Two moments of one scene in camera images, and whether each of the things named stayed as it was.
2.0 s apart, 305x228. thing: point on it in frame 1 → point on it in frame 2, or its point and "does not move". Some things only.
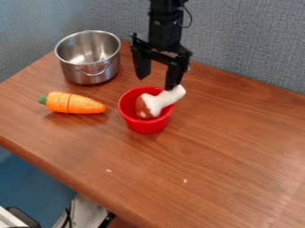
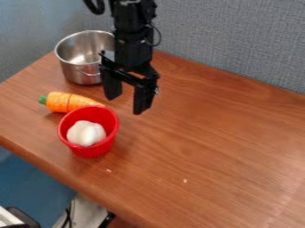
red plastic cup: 146,126 → 97,114
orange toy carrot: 66,102 does not move
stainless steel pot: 90,57 does not move
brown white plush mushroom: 151,104 → 85,133
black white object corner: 15,218 does not move
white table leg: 88,214 does not move
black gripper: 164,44 → 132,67
